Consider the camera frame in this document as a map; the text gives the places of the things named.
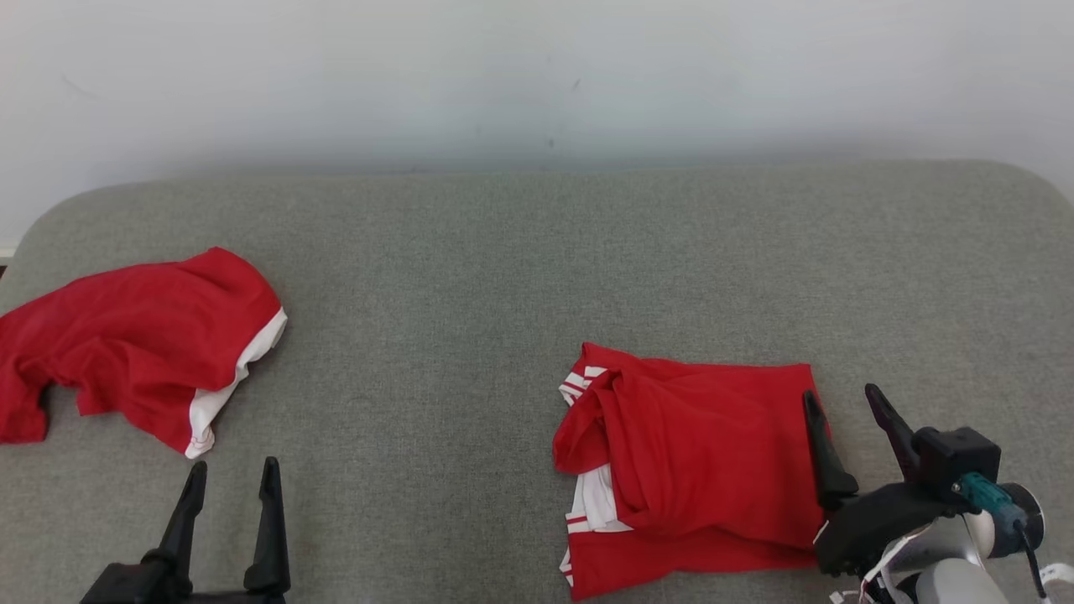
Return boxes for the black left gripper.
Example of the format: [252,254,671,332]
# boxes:
[144,456,291,604]

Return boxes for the red shorts with white trim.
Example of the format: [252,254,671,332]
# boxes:
[0,247,289,460]

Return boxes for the grey fabric sofa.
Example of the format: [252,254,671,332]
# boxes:
[0,159,1074,604]

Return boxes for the red Bulls basketball jersey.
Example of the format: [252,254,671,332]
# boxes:
[552,341,840,601]

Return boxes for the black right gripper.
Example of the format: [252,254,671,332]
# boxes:
[802,383,966,578]

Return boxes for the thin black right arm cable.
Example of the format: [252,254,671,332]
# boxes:
[1011,520,1050,601]

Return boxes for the teal right camera connector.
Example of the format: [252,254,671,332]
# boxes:
[957,471,1026,529]

